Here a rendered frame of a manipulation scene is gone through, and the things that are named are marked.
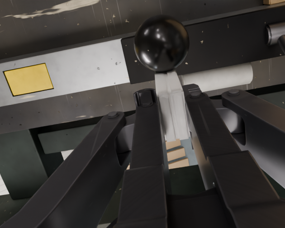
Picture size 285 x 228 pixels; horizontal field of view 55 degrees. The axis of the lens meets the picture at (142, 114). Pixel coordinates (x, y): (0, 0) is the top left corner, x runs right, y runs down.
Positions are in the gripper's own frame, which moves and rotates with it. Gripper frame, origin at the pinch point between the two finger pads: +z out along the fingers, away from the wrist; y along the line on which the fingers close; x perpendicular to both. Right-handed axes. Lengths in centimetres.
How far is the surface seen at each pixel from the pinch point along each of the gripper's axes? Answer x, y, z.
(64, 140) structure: -11.9, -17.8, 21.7
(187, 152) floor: -168, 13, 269
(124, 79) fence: -1.4, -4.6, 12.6
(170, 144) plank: -157, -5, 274
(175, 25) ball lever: 4.5, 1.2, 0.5
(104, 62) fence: 1.0, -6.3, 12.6
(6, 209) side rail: -20.8, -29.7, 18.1
